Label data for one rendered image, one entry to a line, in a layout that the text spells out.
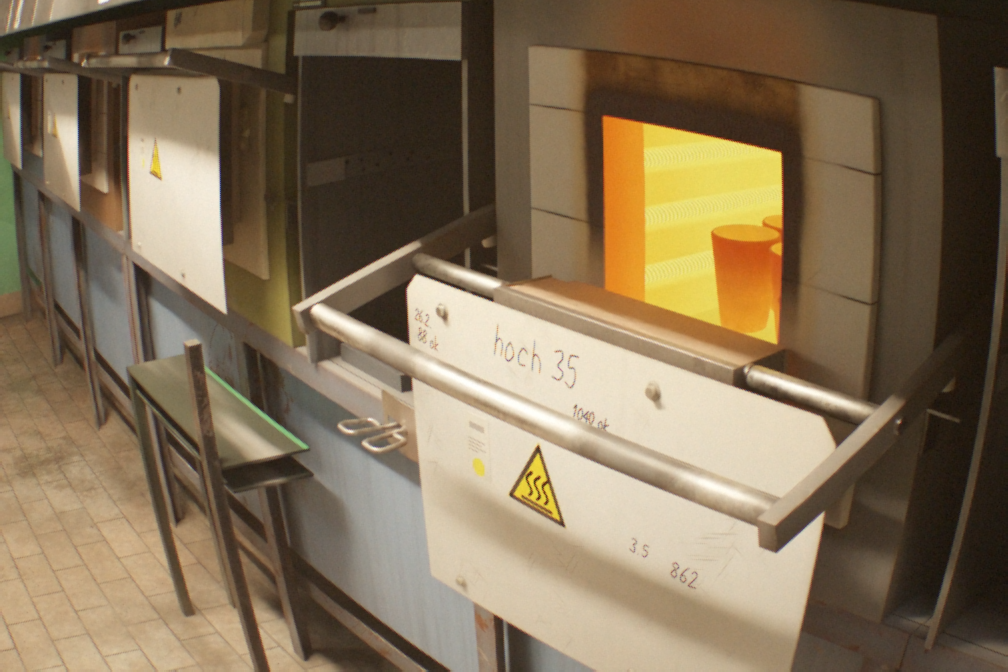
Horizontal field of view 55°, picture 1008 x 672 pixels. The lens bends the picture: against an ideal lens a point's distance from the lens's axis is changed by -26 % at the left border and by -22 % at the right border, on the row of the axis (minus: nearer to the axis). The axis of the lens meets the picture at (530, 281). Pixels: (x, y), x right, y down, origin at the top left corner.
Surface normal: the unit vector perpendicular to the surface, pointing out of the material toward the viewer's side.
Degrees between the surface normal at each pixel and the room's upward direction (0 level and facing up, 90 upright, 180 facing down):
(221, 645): 0
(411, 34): 90
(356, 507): 90
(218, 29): 90
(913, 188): 90
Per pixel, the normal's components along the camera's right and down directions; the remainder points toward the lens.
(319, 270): 0.61, 0.20
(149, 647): -0.02, -0.96
